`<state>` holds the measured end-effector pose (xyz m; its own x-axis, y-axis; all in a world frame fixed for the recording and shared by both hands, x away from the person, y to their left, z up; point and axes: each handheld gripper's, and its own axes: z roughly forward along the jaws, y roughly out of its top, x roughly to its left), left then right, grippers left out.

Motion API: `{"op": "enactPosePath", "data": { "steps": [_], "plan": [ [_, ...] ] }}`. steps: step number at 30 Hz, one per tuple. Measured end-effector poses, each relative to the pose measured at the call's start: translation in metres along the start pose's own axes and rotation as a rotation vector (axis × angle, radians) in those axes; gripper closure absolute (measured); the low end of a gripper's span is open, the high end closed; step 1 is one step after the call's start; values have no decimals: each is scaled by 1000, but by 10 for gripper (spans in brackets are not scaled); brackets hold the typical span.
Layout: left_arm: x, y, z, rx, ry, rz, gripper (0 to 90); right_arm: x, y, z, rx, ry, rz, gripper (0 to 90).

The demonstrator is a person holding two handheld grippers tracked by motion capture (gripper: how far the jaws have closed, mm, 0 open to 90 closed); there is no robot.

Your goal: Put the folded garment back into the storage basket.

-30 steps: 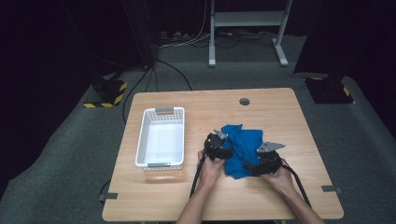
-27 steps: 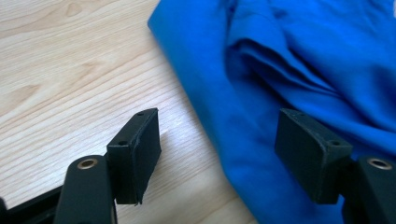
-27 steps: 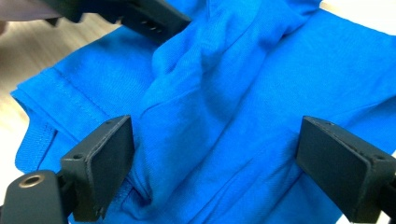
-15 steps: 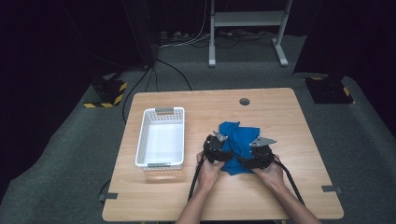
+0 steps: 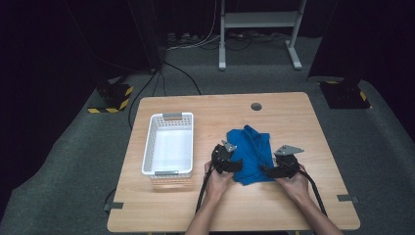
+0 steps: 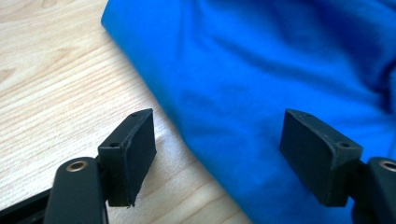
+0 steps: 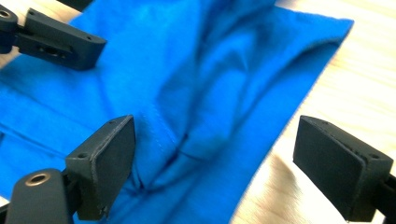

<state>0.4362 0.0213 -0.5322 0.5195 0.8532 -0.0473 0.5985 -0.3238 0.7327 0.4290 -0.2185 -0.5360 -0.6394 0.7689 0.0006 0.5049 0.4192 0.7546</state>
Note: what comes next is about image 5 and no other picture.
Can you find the grey carpet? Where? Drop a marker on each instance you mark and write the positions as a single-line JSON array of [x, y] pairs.
[[65, 163]]

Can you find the power strip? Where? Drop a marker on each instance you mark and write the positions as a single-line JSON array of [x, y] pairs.
[[182, 37]]

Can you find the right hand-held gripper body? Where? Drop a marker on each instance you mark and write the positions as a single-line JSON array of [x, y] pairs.
[[288, 164]]

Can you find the black stand post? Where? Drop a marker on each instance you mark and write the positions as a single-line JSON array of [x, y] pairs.
[[147, 32]]

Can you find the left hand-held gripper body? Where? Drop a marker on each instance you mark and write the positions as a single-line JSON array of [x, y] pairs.
[[220, 156]]

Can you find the black yellow-striped stand base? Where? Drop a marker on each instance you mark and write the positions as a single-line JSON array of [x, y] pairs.
[[344, 96], [112, 96]]

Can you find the white plastic basket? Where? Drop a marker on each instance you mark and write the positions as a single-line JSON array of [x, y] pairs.
[[169, 147]]

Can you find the grey round table grommet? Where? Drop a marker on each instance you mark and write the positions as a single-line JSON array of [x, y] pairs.
[[256, 106]]

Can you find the person's right hand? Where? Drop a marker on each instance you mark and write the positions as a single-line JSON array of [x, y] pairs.
[[298, 189]]

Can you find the blue printed t-shirt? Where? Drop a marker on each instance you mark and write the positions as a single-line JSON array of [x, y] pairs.
[[251, 147]]

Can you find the grey metal desk frame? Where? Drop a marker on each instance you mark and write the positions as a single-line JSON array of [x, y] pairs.
[[261, 19]]

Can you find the grey tape piece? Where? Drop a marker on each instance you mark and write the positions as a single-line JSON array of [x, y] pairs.
[[347, 198], [115, 205]]

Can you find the person's left hand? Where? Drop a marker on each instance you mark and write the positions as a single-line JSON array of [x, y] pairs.
[[217, 186]]

